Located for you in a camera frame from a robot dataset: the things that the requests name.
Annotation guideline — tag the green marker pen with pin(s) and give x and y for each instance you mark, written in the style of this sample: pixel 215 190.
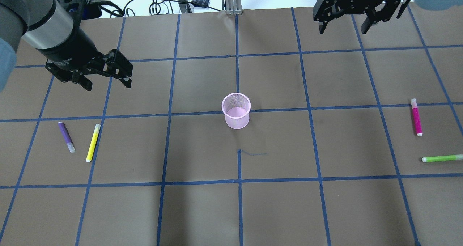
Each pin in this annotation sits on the green marker pen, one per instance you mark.
pixel 442 158

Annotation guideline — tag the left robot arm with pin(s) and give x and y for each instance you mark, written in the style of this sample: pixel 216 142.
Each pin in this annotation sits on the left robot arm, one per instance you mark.
pixel 52 27

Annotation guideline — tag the aluminium frame post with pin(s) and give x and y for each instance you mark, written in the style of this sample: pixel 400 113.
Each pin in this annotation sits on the aluminium frame post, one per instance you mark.
pixel 233 7

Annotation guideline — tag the black power adapter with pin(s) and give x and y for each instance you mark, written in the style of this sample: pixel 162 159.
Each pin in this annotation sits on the black power adapter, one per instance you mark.
pixel 200 3

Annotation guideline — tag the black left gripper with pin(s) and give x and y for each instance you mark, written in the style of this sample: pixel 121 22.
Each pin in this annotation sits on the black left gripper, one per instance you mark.
pixel 71 49

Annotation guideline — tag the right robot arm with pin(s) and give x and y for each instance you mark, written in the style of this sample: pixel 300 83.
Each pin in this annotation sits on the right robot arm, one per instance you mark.
pixel 433 5

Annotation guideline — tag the purple marker pen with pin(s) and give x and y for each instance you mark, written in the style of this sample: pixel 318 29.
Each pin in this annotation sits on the purple marker pen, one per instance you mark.
pixel 67 137

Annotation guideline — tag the yellow marker pen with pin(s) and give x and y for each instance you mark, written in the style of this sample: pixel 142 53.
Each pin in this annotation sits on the yellow marker pen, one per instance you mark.
pixel 93 143

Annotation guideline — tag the pink marker pen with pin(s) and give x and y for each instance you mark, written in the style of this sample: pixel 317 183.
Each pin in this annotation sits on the pink marker pen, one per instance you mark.
pixel 416 117

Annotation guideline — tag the pink mesh cup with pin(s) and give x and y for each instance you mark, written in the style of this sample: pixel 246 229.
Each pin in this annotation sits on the pink mesh cup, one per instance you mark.
pixel 236 108

